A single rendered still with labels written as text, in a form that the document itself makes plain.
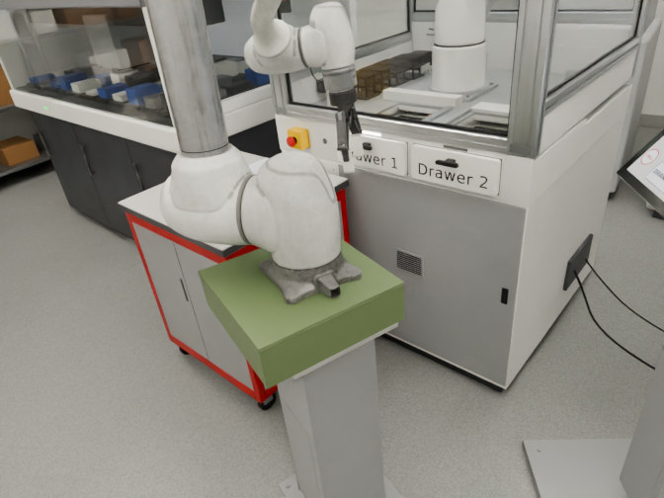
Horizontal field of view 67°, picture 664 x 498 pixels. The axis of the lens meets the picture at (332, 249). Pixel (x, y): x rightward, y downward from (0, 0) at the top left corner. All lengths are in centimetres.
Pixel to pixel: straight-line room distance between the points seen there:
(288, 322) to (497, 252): 84
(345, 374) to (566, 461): 88
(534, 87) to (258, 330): 91
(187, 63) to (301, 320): 53
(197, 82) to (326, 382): 71
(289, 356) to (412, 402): 105
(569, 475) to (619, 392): 46
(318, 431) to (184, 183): 67
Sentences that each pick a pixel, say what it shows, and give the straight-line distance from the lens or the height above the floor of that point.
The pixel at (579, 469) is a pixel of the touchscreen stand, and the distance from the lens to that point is 185.
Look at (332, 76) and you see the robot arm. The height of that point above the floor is 120.
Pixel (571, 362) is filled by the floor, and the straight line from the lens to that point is 223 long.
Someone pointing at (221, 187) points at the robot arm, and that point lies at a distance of 104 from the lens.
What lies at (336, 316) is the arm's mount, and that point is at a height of 86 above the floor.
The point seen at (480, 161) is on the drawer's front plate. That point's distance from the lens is 151.
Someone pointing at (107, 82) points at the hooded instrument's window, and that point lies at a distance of 256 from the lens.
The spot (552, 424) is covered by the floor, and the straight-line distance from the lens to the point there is 199.
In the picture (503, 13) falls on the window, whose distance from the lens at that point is 144.
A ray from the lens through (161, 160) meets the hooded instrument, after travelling 252.
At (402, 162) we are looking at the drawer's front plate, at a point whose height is 87.
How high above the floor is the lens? 149
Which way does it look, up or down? 31 degrees down
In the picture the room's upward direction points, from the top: 6 degrees counter-clockwise
